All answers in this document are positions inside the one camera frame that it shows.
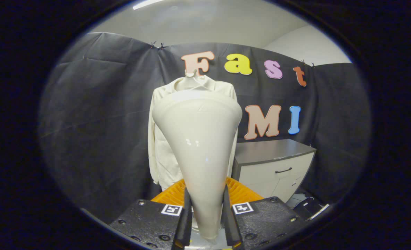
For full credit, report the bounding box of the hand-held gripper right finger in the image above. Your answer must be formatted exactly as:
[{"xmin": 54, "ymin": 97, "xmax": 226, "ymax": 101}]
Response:
[{"xmin": 223, "ymin": 176, "xmax": 310, "ymax": 249}]

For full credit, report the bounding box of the beige cabinet with grey top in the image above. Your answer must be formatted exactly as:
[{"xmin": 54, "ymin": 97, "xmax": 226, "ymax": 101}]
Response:
[{"xmin": 231, "ymin": 139, "xmax": 317, "ymax": 203}]

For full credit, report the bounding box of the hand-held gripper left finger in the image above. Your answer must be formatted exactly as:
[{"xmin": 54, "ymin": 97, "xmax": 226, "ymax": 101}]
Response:
[{"xmin": 109, "ymin": 179, "xmax": 192, "ymax": 250}]

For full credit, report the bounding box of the white garment steamer head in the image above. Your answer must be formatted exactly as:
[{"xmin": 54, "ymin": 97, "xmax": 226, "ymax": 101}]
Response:
[{"xmin": 152, "ymin": 90, "xmax": 243, "ymax": 240}]

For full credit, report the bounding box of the dark floor object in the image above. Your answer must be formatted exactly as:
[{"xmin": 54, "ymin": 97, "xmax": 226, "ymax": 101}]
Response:
[{"xmin": 293, "ymin": 197, "xmax": 326, "ymax": 220}]

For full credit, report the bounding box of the white plastic hanger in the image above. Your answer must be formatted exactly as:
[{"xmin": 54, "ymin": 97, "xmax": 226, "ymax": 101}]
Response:
[{"xmin": 176, "ymin": 69, "xmax": 209, "ymax": 91}]

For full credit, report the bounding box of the cream button-up shirt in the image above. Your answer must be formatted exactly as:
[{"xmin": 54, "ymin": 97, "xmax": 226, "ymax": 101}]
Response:
[{"xmin": 148, "ymin": 75, "xmax": 239, "ymax": 191}]

